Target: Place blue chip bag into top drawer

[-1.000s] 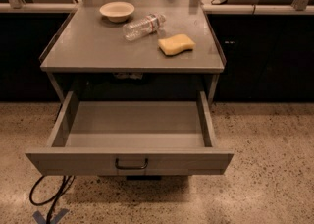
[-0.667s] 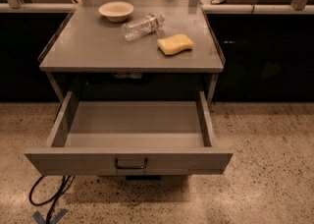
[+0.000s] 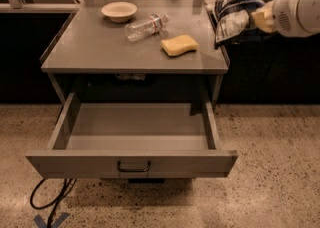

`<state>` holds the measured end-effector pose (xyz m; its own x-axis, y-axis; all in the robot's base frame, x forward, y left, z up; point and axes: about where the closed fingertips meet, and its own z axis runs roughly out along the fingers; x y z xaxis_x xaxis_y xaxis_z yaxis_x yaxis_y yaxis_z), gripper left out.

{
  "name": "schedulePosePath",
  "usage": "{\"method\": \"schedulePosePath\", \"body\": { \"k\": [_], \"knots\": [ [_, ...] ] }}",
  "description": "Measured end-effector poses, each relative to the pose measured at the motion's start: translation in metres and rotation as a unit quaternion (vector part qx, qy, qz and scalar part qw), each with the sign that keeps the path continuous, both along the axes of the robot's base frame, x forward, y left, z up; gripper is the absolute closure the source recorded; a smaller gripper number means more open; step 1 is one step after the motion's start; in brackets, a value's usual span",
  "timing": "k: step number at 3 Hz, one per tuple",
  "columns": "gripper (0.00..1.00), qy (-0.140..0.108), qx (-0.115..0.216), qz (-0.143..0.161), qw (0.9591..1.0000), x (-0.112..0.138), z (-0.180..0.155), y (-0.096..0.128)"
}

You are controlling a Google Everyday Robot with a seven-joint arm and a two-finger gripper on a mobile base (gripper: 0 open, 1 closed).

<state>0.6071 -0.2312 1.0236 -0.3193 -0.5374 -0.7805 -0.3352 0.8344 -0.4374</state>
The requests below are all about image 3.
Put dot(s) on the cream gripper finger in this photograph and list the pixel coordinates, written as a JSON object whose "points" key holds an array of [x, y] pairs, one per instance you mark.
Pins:
{"points": [[263, 18]]}

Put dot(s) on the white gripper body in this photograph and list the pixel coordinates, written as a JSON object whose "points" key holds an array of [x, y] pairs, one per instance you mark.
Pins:
{"points": [[282, 14]]}

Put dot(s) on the blue chip bag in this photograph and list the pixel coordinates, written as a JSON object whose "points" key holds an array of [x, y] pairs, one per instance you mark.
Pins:
{"points": [[234, 23]]}

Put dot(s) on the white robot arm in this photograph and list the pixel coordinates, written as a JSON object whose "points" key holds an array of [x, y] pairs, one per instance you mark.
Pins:
{"points": [[309, 17]]}

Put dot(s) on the open grey top drawer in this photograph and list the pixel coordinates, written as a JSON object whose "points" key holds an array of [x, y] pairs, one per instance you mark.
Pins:
{"points": [[179, 139]]}

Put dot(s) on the yellow sponge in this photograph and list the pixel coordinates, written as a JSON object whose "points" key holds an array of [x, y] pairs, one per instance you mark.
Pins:
{"points": [[179, 45]]}

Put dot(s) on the clear plastic water bottle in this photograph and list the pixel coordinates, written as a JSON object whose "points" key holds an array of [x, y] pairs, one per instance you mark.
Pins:
{"points": [[143, 28]]}

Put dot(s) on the white paper bowl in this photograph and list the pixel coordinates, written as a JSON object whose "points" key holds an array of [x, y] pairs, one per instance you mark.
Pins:
{"points": [[119, 12]]}

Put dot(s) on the grey metal cabinet table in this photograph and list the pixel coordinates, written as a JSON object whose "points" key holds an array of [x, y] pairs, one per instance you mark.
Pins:
{"points": [[93, 44]]}

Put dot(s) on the white railing ledge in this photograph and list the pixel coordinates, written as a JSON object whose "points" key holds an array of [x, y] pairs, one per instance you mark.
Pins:
{"points": [[71, 8]]}

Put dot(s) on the black drawer handle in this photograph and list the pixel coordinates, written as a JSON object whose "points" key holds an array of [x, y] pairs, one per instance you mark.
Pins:
{"points": [[133, 167]]}

